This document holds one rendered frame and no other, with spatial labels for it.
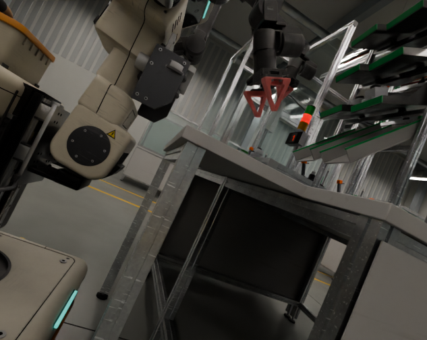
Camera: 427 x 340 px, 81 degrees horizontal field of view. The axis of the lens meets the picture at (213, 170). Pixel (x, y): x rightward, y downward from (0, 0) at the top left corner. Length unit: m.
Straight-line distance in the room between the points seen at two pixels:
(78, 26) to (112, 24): 9.47
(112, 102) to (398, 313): 0.75
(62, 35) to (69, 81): 1.45
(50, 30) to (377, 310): 10.38
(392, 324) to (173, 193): 0.45
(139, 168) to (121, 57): 5.37
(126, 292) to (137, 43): 0.63
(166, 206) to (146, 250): 0.10
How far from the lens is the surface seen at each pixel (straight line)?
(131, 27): 0.83
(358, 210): 0.52
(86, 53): 9.93
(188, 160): 0.55
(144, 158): 6.10
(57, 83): 9.88
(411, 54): 1.00
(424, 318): 0.64
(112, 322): 0.65
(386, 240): 0.52
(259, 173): 0.57
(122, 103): 0.73
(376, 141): 0.86
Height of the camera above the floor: 0.76
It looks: 3 degrees up
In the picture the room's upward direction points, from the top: 25 degrees clockwise
